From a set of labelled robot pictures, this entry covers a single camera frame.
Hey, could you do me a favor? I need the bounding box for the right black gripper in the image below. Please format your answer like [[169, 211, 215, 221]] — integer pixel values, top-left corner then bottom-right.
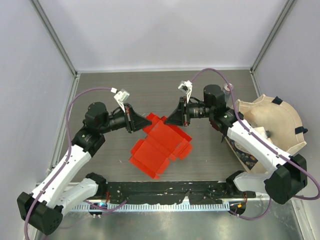
[[165, 96, 214, 127]]

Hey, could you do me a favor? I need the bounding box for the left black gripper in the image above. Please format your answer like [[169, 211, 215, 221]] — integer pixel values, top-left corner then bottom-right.
[[99, 102, 152, 134]]

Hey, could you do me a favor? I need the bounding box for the red paper box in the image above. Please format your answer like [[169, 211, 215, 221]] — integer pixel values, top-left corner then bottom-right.
[[129, 112, 193, 180]]

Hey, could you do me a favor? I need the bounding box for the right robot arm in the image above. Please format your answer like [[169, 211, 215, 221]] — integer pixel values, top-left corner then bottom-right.
[[165, 81, 308, 204]]

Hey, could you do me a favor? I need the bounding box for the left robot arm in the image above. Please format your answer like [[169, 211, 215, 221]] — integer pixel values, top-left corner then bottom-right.
[[17, 102, 152, 236]]

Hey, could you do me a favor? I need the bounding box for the white cosmetic box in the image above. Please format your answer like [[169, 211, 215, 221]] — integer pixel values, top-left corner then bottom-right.
[[254, 126, 271, 139]]

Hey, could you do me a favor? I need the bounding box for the silver drink can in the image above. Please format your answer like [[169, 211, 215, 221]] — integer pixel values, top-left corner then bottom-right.
[[222, 83, 234, 102]]

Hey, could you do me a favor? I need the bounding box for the beige tote bag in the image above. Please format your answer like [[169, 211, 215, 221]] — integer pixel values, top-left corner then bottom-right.
[[219, 94, 309, 176]]

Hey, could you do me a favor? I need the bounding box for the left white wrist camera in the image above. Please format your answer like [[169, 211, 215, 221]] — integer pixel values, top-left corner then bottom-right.
[[110, 87, 130, 112]]

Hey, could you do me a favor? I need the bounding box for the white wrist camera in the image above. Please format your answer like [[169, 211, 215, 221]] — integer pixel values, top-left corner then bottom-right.
[[110, 87, 130, 112], [178, 80, 193, 104]]

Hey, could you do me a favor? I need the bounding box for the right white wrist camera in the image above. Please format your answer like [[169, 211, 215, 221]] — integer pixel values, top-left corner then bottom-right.
[[178, 80, 193, 104]]

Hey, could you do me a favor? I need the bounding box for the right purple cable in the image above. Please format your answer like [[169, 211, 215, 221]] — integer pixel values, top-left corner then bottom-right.
[[189, 68, 320, 221]]

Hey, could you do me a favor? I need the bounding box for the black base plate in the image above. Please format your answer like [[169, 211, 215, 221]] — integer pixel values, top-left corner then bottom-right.
[[89, 180, 256, 205]]

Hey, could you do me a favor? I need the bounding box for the white slotted cable duct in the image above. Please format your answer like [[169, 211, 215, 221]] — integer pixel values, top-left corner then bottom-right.
[[70, 201, 230, 213]]

